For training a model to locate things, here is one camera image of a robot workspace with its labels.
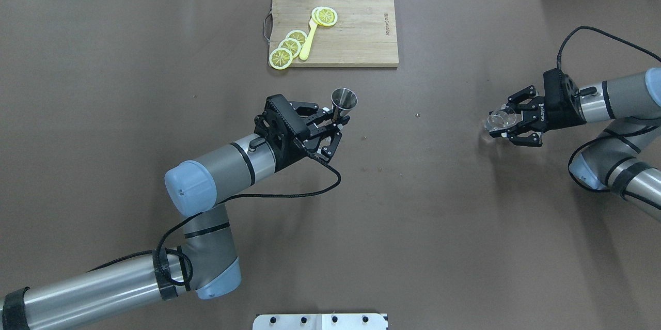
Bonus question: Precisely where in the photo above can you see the metal cutting board handle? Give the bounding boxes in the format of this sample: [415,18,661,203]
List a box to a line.
[262,8,273,44]

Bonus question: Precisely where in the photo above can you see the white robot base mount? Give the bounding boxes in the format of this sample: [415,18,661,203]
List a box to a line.
[252,313,390,329]

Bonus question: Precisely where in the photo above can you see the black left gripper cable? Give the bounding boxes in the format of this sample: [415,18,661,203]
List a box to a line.
[85,134,342,287]

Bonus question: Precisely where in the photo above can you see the steel double jigger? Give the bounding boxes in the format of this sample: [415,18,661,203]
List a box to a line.
[331,88,357,123]

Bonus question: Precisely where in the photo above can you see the lemon slice at board corner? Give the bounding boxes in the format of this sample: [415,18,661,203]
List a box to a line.
[267,48,294,70]

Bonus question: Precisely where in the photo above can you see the inner lemon slice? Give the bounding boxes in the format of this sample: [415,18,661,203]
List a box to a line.
[286,29,308,46]

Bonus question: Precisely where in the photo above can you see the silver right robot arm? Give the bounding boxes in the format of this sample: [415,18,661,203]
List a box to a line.
[485,67,660,219]

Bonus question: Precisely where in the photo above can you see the lemon slice on knife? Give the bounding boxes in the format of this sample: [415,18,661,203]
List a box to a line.
[311,7,338,27]

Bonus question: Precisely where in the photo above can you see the wooden cutting board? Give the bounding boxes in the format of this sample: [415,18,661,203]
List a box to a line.
[269,0,399,68]

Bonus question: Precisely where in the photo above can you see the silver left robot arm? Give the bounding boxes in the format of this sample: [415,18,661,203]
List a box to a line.
[2,88,357,329]

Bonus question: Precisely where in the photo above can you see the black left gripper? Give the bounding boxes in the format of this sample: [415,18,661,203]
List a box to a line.
[254,95,350,171]

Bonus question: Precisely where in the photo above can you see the middle lemon slice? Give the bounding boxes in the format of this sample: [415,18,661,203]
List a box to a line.
[279,38,302,58]

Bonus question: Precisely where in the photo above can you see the clear glass measuring cup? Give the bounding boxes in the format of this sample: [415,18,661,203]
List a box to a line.
[484,105,517,132]

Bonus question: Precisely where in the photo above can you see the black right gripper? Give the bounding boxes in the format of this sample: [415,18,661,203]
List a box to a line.
[489,68,587,147]

